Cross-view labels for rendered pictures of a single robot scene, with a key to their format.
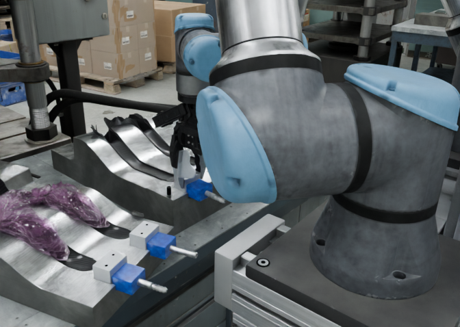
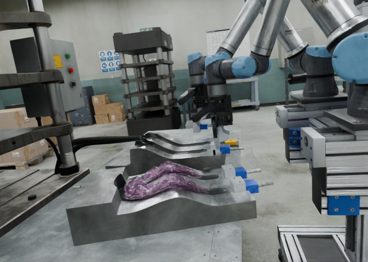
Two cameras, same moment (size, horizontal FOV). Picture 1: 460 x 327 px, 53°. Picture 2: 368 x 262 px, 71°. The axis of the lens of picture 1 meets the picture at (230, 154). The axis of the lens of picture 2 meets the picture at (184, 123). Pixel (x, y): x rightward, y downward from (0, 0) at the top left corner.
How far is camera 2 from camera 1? 0.68 m
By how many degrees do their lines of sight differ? 28
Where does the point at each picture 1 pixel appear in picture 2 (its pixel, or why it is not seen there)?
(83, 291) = (240, 198)
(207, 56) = (249, 64)
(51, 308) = (224, 216)
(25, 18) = (57, 94)
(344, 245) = not seen: outside the picture
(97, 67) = (7, 157)
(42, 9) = not seen: hidden behind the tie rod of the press
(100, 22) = (80, 100)
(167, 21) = (48, 120)
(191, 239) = not seen: hidden behind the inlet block
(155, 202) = (206, 162)
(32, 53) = (63, 116)
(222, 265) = (318, 143)
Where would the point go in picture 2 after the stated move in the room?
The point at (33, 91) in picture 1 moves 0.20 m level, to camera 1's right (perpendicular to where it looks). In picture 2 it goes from (65, 141) to (107, 132)
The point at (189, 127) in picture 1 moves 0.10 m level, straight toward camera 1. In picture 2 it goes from (222, 112) to (241, 114)
